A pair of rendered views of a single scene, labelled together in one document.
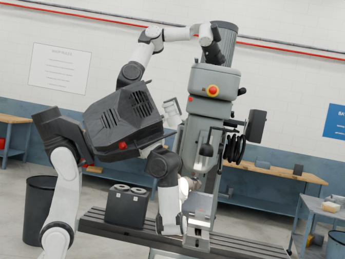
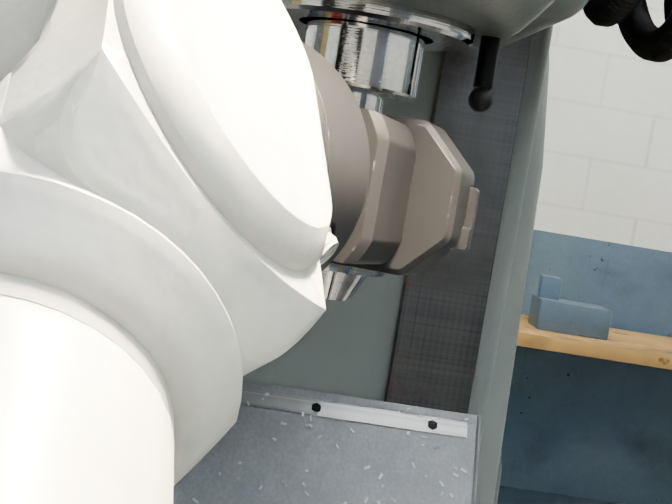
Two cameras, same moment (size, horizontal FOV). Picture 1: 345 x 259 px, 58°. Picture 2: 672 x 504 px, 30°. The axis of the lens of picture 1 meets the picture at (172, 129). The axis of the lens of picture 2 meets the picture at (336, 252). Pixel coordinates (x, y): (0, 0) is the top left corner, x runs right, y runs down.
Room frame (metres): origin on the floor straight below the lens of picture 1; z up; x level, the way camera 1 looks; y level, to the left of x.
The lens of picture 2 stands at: (1.29, -0.09, 1.24)
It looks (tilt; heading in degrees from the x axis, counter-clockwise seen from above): 3 degrees down; 350
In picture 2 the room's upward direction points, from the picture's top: 9 degrees clockwise
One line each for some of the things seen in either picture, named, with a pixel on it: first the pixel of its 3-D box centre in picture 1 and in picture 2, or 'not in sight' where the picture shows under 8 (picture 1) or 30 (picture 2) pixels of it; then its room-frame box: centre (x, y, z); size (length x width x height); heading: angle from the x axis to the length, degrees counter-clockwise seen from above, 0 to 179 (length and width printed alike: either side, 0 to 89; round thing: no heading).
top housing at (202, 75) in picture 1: (212, 84); not in sight; (1.80, -0.18, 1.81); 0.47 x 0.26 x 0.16; 176
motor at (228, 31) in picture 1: (218, 50); not in sight; (2.03, -0.20, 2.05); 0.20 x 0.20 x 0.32
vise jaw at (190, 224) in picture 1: (198, 223); not in sight; (1.72, -0.24, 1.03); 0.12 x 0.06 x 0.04; 86
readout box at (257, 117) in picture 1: (255, 126); not in sight; (2.06, -0.53, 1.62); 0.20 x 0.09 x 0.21; 176
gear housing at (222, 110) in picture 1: (208, 107); not in sight; (1.83, -0.18, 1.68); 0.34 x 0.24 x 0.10; 176
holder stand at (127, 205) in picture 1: (127, 204); not in sight; (1.78, 0.18, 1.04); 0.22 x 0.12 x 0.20; 86
